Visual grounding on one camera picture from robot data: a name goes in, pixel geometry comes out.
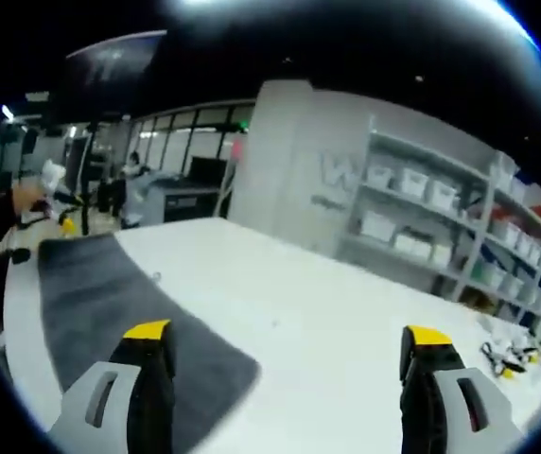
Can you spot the grey towel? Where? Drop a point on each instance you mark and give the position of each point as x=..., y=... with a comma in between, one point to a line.
x=124, y=302

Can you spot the rows of white storage boxes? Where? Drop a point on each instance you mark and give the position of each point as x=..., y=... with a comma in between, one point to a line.
x=412, y=182

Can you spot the person's left hand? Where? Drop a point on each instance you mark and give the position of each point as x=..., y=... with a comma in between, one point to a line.
x=31, y=203

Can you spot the black equipment cabinet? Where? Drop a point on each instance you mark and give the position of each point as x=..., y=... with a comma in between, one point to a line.
x=195, y=194

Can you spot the black stand pole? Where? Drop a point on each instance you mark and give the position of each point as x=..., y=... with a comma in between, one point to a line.
x=87, y=179

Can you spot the pile of spare grippers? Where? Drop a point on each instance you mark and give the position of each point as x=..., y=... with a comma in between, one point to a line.
x=511, y=354

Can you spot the small black object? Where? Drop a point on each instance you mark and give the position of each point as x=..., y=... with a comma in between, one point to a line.
x=20, y=256

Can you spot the pink object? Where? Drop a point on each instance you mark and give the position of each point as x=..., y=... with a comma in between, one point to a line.
x=237, y=146

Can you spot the grey metal storage shelf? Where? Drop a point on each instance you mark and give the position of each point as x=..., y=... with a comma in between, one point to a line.
x=478, y=222

